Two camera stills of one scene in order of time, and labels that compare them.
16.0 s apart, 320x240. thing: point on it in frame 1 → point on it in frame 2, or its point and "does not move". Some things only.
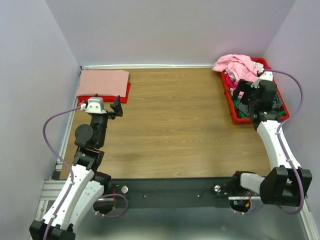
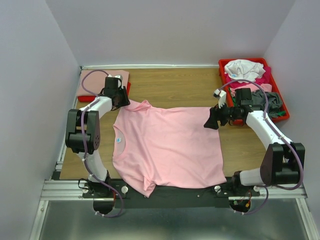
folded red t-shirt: x=108 y=99 does not move
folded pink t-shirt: x=103 y=83 does not move
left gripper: x=117 y=107 → x=126 y=100
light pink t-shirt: x=241 y=66 → x=169 y=147
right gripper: x=243 y=86 → x=215 y=115
